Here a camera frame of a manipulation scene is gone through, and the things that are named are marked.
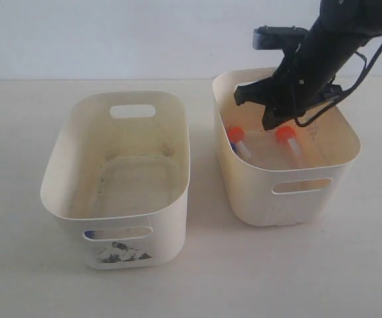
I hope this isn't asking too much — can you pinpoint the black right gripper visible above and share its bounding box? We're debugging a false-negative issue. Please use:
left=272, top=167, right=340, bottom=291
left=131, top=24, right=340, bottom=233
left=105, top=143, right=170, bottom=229
left=233, top=32, right=350, bottom=131

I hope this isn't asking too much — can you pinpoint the orange-capped clear tube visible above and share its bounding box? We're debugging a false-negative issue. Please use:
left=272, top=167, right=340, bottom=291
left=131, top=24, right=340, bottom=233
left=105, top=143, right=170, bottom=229
left=275, top=126, right=305, bottom=169
left=227, top=127, right=251, bottom=160

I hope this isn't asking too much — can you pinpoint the cream plastic bin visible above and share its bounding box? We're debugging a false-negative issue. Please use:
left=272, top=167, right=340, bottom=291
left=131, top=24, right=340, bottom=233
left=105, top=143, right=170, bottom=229
left=212, top=68, right=361, bottom=227
left=40, top=91, right=190, bottom=270

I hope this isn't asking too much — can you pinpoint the blue-capped clear tube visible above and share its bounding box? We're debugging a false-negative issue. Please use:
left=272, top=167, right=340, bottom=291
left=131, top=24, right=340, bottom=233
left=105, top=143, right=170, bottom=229
left=84, top=231, right=97, bottom=239
left=230, top=142, right=237, bottom=154

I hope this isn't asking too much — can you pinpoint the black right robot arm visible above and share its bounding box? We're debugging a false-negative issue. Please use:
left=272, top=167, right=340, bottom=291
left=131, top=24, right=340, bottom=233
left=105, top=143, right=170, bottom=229
left=233, top=1, right=382, bottom=131

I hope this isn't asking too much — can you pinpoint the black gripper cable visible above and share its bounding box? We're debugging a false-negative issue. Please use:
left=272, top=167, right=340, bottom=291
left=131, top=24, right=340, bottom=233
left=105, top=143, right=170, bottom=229
left=293, top=29, right=382, bottom=129

